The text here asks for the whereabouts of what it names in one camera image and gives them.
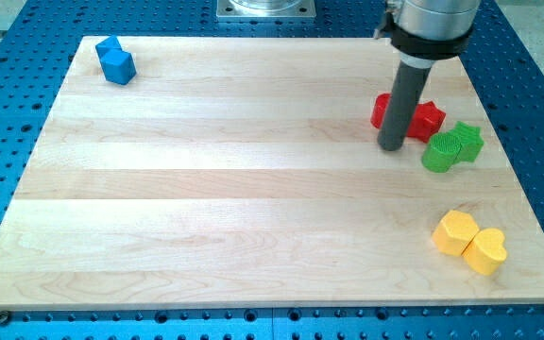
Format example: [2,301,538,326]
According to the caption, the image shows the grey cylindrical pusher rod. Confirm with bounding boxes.
[377,59,432,151]

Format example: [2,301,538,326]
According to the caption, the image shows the red circle block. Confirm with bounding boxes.
[370,93,391,128]

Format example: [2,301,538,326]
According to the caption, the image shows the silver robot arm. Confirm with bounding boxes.
[374,0,481,151]

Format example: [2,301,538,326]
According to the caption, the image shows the red star block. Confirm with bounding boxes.
[406,101,446,143]

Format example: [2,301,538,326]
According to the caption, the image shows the green circle block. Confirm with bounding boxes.
[421,132,461,173]

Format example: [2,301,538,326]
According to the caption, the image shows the green star block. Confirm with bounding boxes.
[448,121,485,163]

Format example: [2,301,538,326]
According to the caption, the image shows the yellow hexagon block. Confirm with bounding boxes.
[432,210,480,256]

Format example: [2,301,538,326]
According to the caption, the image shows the yellow heart block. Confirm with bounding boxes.
[462,228,508,276]

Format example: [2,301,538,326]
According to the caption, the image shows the silver robot mounting plate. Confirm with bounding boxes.
[216,0,316,20]

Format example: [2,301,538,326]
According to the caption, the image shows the light wooden board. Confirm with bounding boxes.
[0,36,544,311]

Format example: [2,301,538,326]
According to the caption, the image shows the blue cube block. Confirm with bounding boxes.
[100,49,136,85]

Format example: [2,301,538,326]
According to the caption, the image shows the blue triangle block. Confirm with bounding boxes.
[95,35,122,60]

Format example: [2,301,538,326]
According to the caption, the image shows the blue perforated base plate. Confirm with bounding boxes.
[0,1,544,339]

